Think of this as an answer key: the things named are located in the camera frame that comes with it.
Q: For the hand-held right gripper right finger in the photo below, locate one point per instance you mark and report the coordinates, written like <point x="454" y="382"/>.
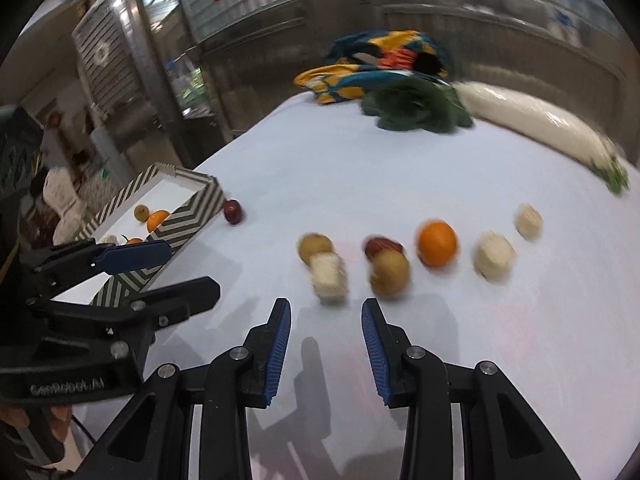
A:
<point x="375" y="355"/>

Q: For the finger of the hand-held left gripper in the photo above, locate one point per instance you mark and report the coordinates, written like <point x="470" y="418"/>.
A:
<point x="135" y="256"/>
<point x="170" y="302"/>

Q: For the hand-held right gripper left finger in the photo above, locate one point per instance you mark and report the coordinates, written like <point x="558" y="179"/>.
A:
<point x="279" y="350"/>

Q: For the chevron patterned cardboard box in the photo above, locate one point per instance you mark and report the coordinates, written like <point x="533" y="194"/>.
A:
<point x="187" y="220"/>

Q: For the beige round cake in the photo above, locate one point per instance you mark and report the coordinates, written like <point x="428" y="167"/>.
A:
<point x="528" y="221"/>
<point x="494" y="262"/>
<point x="328" y="277"/>

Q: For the small red apple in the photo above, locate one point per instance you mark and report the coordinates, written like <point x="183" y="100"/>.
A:
<point x="232" y="211"/>

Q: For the large orange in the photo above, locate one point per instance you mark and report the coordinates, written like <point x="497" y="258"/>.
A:
<point x="437" y="243"/>

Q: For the small orange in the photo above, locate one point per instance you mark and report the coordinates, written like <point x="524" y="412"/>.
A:
<point x="134" y="241"/>

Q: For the yellow-brown pear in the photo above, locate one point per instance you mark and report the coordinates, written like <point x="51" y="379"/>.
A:
<point x="141" y="211"/>

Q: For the metal cabinet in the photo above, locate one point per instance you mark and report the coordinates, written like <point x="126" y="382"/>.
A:
<point x="150" y="85"/>

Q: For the white tablecloth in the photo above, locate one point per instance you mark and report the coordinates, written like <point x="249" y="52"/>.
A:
<point x="350" y="175"/>

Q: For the green leafy vegetable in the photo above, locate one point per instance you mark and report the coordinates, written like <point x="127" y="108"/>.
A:
<point x="415" y="107"/>

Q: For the colourful patterned cloth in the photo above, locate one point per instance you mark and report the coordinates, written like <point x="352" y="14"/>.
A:
<point x="350" y="82"/>

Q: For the white daikon radish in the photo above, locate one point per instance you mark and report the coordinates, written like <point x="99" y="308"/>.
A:
<point x="530" y="115"/>

